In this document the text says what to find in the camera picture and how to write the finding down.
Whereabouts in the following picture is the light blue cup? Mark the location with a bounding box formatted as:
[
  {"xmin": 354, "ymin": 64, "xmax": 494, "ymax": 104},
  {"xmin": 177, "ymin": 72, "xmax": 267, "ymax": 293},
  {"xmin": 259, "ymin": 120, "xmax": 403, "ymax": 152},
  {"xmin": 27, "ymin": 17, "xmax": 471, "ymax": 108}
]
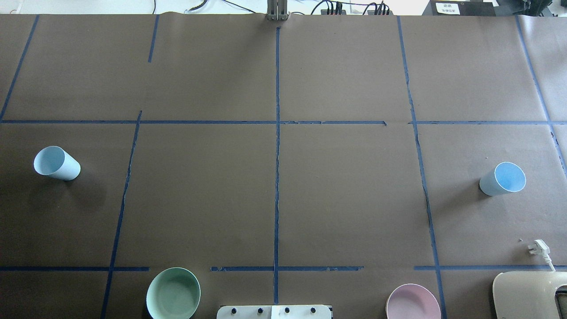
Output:
[{"xmin": 34, "ymin": 146, "xmax": 81, "ymax": 181}]

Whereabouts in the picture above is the aluminium frame post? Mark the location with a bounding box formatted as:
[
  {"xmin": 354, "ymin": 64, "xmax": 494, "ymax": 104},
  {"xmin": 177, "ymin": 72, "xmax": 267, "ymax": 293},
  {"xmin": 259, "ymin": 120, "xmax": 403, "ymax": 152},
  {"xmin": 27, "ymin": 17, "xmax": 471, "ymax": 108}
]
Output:
[{"xmin": 266, "ymin": 0, "xmax": 289, "ymax": 21}]

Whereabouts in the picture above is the green bowl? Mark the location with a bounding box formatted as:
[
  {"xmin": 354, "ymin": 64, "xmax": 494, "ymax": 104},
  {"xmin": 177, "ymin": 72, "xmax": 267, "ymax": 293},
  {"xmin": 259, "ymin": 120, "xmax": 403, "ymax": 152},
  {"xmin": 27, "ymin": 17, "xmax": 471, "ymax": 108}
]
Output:
[{"xmin": 146, "ymin": 267, "xmax": 201, "ymax": 319}]

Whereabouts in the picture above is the blue cup right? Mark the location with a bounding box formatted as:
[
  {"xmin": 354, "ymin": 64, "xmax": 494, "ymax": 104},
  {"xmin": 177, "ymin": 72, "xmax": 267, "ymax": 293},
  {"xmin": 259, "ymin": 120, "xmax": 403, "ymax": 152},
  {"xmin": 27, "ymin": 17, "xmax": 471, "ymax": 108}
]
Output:
[{"xmin": 479, "ymin": 162, "xmax": 527, "ymax": 196}]

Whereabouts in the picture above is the black power box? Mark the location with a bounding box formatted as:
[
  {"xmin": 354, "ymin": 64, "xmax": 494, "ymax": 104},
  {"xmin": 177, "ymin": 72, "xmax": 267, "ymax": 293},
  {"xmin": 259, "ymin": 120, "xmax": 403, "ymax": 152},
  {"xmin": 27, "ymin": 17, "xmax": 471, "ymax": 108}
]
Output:
[{"xmin": 422, "ymin": 0, "xmax": 496, "ymax": 16}]

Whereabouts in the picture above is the white camera pillar mount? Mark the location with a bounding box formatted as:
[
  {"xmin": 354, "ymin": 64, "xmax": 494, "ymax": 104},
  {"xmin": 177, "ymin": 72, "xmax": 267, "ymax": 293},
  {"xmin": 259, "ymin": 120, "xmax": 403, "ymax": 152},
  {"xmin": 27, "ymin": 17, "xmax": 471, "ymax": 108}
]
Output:
[{"xmin": 216, "ymin": 304, "xmax": 334, "ymax": 319}]

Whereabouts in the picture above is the cream toaster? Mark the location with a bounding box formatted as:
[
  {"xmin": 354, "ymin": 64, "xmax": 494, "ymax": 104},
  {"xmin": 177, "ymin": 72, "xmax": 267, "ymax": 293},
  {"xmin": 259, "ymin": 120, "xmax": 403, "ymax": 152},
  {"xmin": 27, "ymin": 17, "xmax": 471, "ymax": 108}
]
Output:
[{"xmin": 492, "ymin": 271, "xmax": 567, "ymax": 319}]

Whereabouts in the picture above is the pink bowl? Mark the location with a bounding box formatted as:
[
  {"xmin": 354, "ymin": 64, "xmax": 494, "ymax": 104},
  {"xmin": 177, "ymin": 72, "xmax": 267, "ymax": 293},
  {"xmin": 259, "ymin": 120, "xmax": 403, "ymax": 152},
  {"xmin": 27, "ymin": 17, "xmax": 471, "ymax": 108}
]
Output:
[{"xmin": 385, "ymin": 284, "xmax": 442, "ymax": 319}]

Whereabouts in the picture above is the white plug and cord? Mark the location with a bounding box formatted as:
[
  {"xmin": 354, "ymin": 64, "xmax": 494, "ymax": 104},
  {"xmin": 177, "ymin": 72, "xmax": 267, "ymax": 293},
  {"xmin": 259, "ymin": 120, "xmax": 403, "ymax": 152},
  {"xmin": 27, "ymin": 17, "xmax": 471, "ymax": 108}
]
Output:
[{"xmin": 527, "ymin": 239, "xmax": 557, "ymax": 272}]

